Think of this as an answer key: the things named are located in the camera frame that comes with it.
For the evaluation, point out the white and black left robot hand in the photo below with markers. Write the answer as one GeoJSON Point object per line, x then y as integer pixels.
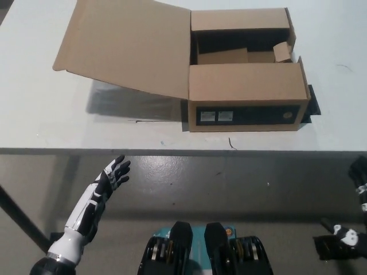
{"type": "Point", "coordinates": [94, 197]}

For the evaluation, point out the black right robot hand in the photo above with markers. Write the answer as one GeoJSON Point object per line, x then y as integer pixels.
{"type": "Point", "coordinates": [348, 243]}

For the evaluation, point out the brown cardboard storage box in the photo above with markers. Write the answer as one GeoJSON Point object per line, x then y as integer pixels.
{"type": "Point", "coordinates": [243, 83]}

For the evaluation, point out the small brown cardboard box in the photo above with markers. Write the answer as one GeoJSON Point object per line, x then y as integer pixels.
{"type": "Point", "coordinates": [282, 53]}

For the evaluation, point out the black metal table leg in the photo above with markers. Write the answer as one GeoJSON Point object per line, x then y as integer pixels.
{"type": "Point", "coordinates": [23, 216]}

